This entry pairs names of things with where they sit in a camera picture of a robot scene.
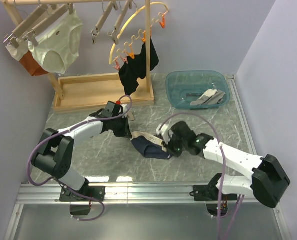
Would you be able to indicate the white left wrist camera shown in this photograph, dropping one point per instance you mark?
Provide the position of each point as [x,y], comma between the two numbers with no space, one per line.
[114,107]

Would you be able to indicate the yellow curved clip hanger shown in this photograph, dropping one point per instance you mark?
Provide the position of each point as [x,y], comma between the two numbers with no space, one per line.
[121,51]

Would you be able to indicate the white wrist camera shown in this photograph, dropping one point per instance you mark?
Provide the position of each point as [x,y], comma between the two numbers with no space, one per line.
[164,132]
[114,107]

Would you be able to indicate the navy underwear cream waistband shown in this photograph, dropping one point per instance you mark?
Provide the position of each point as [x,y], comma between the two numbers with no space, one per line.
[149,146]

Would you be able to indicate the aluminium mounting rail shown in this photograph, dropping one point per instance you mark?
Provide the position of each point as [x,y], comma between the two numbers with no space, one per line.
[115,193]

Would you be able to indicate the beige hanger far left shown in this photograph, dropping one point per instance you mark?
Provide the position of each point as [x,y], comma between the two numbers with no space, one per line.
[25,25]

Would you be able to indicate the beige clip hanger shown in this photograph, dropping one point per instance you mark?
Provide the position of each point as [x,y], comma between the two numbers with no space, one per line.
[130,116]
[99,25]

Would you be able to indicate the beige hanger holding underwear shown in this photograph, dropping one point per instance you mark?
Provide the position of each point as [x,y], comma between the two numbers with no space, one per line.
[46,23]

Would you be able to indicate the cream white hanging underwear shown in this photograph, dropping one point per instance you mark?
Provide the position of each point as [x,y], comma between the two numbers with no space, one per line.
[58,46]

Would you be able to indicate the wooden rack top bar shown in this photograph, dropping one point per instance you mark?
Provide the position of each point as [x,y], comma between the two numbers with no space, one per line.
[50,2]

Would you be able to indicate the orange cream hanging underwear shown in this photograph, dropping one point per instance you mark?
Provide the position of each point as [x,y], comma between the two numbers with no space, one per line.
[25,58]

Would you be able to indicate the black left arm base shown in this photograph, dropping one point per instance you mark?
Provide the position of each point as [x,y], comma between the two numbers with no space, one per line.
[86,194]

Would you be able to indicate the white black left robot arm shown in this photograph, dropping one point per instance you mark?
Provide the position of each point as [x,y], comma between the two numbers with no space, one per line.
[53,155]

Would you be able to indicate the beige hanging clip hanger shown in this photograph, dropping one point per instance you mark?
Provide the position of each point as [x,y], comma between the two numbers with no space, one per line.
[99,25]

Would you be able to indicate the grey and pink underwear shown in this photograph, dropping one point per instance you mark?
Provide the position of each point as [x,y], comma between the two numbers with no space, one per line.
[210,97]

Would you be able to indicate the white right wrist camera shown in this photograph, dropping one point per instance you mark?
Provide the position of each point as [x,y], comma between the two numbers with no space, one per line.
[164,132]

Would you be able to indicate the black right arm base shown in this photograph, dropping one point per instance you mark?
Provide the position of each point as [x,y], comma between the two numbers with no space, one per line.
[201,193]

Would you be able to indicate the wooden rack right post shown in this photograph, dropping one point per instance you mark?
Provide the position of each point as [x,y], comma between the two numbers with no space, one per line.
[148,44]

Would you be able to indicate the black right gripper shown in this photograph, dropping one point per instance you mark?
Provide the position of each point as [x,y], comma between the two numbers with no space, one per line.
[169,147]

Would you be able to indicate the wooden rack base tray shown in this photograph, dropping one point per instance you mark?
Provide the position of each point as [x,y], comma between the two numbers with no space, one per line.
[87,92]

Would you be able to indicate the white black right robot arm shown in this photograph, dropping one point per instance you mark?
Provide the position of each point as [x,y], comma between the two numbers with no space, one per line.
[261,177]

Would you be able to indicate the teal plastic basin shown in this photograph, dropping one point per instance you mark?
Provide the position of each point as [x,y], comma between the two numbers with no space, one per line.
[184,87]

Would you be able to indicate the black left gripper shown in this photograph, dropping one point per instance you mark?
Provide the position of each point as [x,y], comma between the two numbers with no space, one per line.
[126,132]

